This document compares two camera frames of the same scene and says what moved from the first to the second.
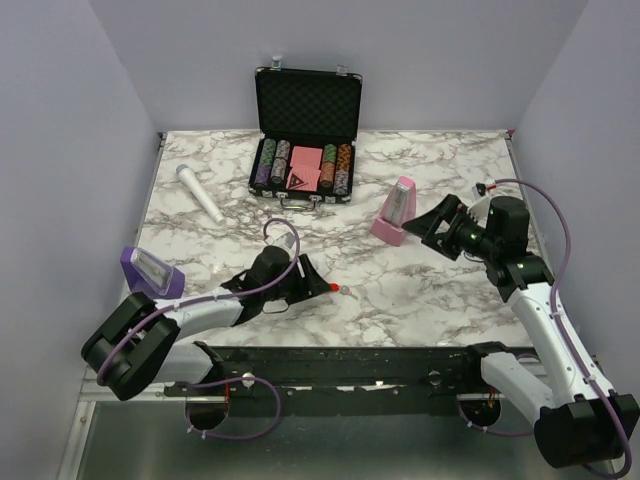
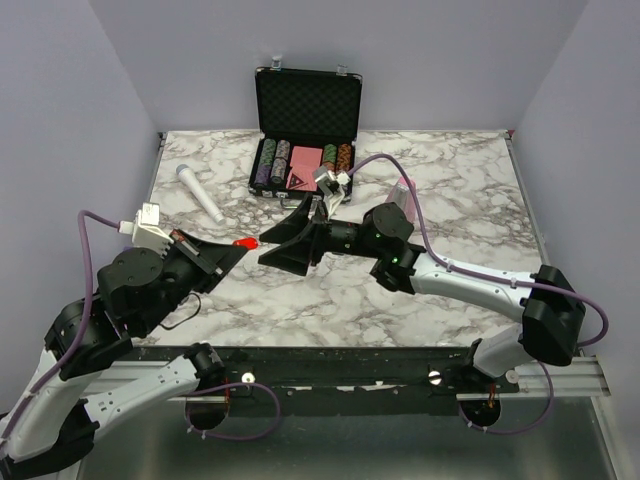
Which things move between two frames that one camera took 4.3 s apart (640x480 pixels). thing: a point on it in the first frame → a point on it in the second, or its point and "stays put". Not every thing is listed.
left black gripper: x=311 y=285 → x=213 y=260
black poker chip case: x=307 y=128 stays put
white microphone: x=184 y=171 stays put
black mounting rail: x=339 y=381 stays put
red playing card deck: x=305 y=172 stays put
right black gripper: x=454 y=211 → x=303 y=250
